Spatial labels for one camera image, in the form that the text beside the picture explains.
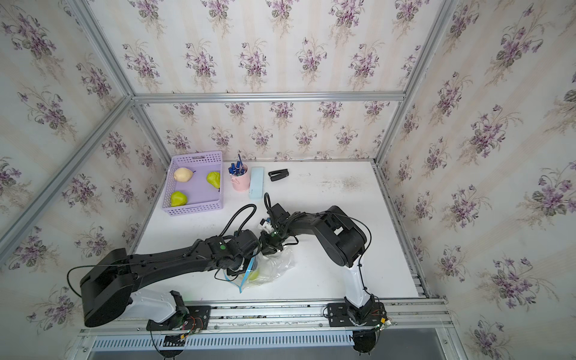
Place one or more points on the green pear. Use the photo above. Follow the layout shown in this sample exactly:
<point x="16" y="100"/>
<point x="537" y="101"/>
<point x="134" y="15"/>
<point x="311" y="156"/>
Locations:
<point x="254" y="276"/>
<point x="214" y="179"/>
<point x="177" y="199"/>

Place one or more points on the pink pen cup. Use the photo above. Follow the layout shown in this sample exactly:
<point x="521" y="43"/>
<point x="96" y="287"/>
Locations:
<point x="241" y="183"/>

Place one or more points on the clear zip-top bag blue seal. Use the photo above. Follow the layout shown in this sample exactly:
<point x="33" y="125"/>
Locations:
<point x="271" y="267"/>

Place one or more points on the black stapler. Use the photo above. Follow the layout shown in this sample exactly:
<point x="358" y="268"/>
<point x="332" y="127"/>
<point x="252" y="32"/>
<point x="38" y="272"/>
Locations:
<point x="278" y="174"/>

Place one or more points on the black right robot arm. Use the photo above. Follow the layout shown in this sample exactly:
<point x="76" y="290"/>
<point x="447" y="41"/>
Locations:
<point x="340" y="237"/>

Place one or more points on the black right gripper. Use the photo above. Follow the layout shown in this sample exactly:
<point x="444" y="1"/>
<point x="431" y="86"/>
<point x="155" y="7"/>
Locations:
<point x="266" y="247"/>

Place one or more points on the aluminium mounting rail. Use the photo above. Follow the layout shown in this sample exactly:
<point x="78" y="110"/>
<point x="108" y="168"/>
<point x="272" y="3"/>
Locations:
<point x="271" y="325"/>

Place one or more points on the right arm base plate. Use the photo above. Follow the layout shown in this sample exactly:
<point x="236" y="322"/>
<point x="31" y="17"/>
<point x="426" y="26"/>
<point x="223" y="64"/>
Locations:
<point x="345" y="314"/>

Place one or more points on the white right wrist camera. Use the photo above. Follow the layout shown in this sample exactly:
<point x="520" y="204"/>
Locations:
<point x="266" y="226"/>

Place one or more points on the yellow pear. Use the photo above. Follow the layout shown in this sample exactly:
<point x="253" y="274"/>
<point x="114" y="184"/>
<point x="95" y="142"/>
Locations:
<point x="183" y="174"/>

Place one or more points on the light blue flat case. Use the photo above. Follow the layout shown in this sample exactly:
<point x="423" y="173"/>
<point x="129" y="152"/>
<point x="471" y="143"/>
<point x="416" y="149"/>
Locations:
<point x="256" y="189"/>

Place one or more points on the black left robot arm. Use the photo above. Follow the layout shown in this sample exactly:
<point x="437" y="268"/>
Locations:
<point x="116" y="284"/>

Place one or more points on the purple plastic basket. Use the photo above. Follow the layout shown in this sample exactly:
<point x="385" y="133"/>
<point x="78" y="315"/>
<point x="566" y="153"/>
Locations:
<point x="201" y="196"/>

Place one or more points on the aluminium frame bars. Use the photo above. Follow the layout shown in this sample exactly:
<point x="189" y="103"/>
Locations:
<point x="133" y="101"/>

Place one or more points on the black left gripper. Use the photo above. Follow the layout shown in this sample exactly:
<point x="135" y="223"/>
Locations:
<point x="235" y="272"/>

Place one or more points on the blue pens bundle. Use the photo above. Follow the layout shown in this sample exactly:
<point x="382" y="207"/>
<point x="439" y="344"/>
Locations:
<point x="238" y="168"/>

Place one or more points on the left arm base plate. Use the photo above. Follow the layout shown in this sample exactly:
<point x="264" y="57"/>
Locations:
<point x="194" y="319"/>

